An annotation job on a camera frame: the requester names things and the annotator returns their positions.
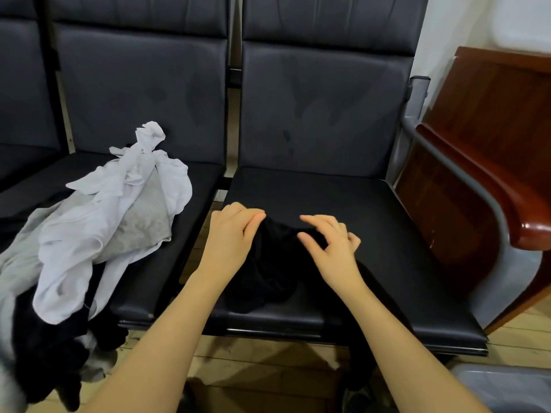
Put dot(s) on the black t-shirt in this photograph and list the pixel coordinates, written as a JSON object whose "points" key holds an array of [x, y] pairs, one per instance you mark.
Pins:
{"points": [[275, 271]]}

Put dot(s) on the white plastic tray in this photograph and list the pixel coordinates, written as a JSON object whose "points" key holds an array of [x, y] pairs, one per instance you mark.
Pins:
{"points": [[521, 23]]}

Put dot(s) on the pile of clothes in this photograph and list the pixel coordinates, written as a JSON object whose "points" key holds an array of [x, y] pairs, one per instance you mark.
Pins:
{"points": [[95, 228]]}

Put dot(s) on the person's right hand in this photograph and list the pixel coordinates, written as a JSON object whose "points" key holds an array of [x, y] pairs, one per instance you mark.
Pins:
{"points": [[334, 252]]}

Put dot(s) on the grey plastic storage bin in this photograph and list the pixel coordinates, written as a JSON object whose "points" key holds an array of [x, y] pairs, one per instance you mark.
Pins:
{"points": [[508, 389]]}

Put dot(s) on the brown wooden bench armrest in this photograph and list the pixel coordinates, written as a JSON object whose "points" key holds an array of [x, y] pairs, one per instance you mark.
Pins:
{"points": [[508, 189]]}

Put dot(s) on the black leather bench seat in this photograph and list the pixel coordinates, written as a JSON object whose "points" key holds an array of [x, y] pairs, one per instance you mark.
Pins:
{"points": [[327, 107], [138, 73], [26, 81]]}

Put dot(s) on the person's left forearm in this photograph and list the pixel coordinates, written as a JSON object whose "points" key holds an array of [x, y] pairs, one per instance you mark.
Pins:
{"points": [[151, 352]]}

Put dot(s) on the person's right forearm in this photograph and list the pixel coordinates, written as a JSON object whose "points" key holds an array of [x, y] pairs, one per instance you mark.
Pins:
{"points": [[409, 361]]}

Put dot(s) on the person's left hand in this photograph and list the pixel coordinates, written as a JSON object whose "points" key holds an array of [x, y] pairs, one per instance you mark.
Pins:
{"points": [[228, 241]]}

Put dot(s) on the brown wooden desk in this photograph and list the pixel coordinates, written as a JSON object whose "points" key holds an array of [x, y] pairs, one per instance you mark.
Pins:
{"points": [[499, 116]]}

